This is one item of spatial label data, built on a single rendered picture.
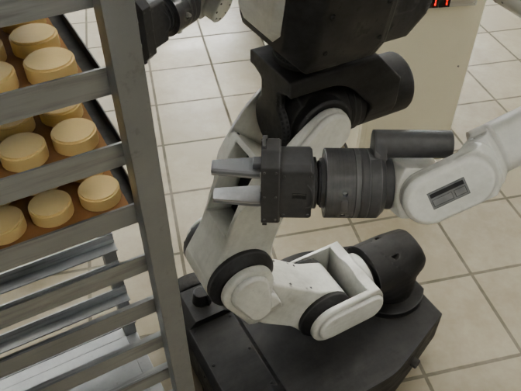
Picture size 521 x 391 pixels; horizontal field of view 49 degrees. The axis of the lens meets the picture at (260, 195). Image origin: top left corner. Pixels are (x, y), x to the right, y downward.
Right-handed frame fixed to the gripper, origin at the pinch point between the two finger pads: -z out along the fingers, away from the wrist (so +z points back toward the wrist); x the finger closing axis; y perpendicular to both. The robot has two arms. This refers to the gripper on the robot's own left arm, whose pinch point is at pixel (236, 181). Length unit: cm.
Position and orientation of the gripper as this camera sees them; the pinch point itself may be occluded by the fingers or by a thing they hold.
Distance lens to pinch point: 72.3
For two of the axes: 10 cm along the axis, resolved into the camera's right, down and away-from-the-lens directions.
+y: -0.2, 6.8, -7.3
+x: 0.0, -7.3, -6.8
